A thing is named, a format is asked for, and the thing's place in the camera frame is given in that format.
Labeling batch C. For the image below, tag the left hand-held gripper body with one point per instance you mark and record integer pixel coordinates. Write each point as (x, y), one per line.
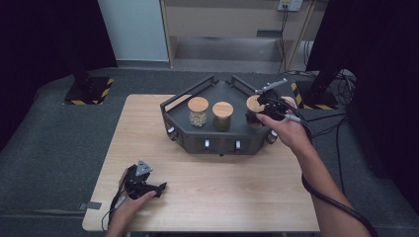
(136, 184)

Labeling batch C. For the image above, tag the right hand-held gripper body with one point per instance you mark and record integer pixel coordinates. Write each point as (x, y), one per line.
(271, 105)

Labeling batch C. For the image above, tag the glass jar of red beans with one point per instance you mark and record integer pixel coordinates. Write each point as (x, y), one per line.
(253, 104)

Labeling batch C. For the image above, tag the glass jar of green beans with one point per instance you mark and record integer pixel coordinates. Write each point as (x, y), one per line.
(223, 117)

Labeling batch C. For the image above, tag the black corner shelf rack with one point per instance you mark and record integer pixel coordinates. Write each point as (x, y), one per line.
(227, 138)

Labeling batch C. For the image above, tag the glass jar of pale beans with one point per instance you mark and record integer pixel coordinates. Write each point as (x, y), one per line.
(198, 112)

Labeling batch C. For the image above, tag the person's left hand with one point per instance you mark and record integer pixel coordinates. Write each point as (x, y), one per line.
(128, 209)

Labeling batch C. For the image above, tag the person's right hand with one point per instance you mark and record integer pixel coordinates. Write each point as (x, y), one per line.
(290, 131)

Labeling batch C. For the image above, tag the black stand with striped base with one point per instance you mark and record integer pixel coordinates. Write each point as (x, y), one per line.
(316, 95)
(87, 90)

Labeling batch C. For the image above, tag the grey tape strip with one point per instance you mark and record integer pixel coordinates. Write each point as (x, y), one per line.
(90, 205)

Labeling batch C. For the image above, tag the wooden shelf unit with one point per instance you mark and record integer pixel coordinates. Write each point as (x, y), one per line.
(230, 19)

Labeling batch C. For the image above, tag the dark curtain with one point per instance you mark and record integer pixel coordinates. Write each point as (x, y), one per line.
(39, 39)
(382, 82)

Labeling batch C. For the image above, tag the white panel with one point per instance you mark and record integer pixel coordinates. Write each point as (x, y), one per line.
(133, 29)

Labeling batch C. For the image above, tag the white wall socket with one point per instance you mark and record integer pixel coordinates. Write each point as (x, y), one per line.
(290, 4)

